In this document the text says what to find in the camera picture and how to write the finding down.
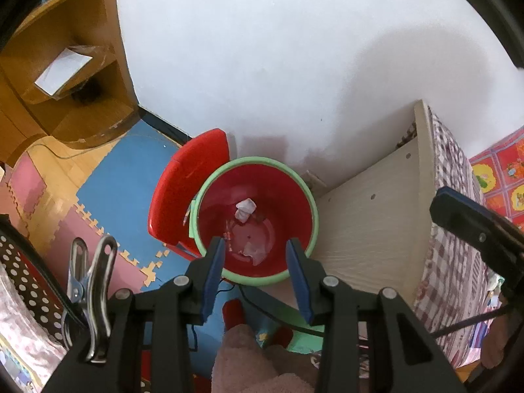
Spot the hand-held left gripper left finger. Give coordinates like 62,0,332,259
41,237,227,393

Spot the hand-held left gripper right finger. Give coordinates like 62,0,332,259
285,238,467,393

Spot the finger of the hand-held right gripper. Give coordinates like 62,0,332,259
436,186,498,219
430,190,524,279

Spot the clear wrapper with red label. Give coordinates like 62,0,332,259
225,229,267,265

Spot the white tissue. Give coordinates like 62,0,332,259
234,197,256,224

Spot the red trash bin green rim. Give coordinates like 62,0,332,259
192,156,320,287

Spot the person's right forearm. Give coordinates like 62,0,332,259
479,319,516,371

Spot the heart print checked bed sheet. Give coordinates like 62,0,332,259
413,104,498,367

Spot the red sock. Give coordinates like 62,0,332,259
221,299,246,330

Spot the green foam floor tile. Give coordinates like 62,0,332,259
254,290,328,355

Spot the red plastic lid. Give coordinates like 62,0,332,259
148,128,231,260

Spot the metal spring clip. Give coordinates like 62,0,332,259
61,235,119,365

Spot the black polka dot cloth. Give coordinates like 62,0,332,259
0,223,68,346

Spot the pink floral blanket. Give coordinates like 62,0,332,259
0,262,68,389

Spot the wooden desk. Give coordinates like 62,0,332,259
0,0,142,168

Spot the white paper sheet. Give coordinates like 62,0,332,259
33,45,94,96

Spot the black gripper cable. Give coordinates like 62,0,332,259
0,215,83,336
237,284,512,338

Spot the red floral wall cloth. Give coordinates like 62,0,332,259
469,125,524,234

